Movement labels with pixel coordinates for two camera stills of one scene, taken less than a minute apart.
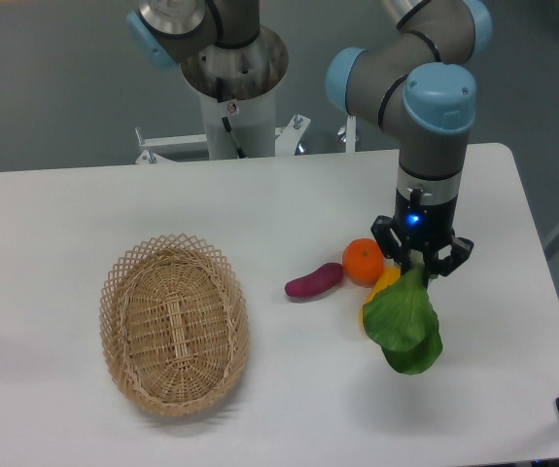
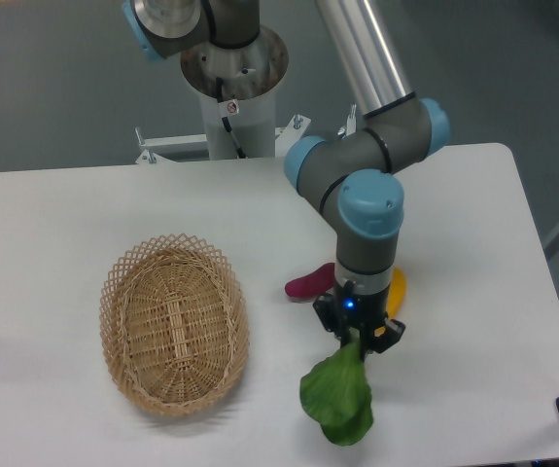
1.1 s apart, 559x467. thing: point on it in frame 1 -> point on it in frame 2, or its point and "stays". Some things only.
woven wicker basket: x=175 y=321 stays
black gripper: x=424 y=218 -> x=347 y=309
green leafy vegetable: x=403 y=321 -> x=336 y=391
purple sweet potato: x=322 y=279 stays
